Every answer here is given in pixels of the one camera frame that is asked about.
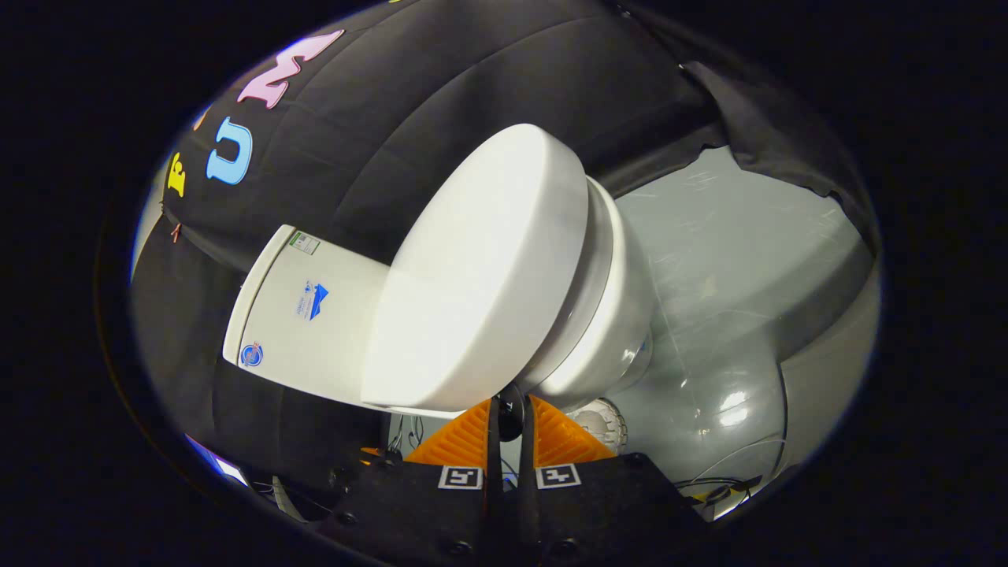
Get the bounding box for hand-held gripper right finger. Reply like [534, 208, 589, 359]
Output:
[516, 394, 710, 567]

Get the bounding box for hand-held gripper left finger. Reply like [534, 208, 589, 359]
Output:
[315, 396, 505, 567]

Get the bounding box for black lid handle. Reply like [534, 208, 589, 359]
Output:
[496, 384, 527, 442]

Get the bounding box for white toilet lid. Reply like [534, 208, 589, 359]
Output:
[361, 124, 589, 413]

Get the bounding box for white toilet bowl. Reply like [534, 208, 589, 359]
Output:
[535, 185, 658, 412]

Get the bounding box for white toilet seat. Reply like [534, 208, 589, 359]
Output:
[516, 177, 617, 391]

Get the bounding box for round white floor object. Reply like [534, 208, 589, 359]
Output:
[567, 398, 628, 456]

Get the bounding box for black backdrop cloth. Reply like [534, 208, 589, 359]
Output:
[130, 0, 879, 505]

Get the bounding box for thin floor cables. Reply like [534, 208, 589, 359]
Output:
[391, 413, 430, 458]

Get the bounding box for thin white cable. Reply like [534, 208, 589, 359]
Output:
[676, 437, 788, 506]

